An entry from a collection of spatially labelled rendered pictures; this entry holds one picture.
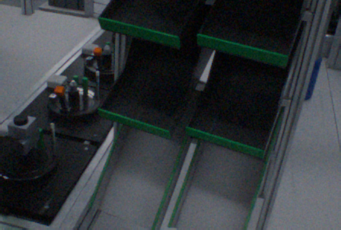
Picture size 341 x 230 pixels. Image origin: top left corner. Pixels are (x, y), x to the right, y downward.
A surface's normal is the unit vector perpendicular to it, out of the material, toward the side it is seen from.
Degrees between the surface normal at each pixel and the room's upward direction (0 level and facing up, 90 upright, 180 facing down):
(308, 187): 0
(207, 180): 45
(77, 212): 0
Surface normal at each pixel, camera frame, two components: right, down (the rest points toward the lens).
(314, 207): 0.09, -0.85
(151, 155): -0.22, -0.29
